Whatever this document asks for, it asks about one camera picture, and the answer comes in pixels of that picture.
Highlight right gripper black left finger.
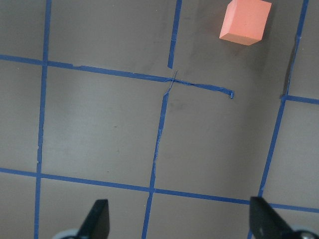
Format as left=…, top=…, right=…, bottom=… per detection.
left=77, top=199, right=110, bottom=239

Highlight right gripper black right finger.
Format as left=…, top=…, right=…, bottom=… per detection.
left=250, top=197, right=294, bottom=239

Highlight orange foam cube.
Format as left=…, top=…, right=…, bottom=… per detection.
left=219, top=0, right=272, bottom=46

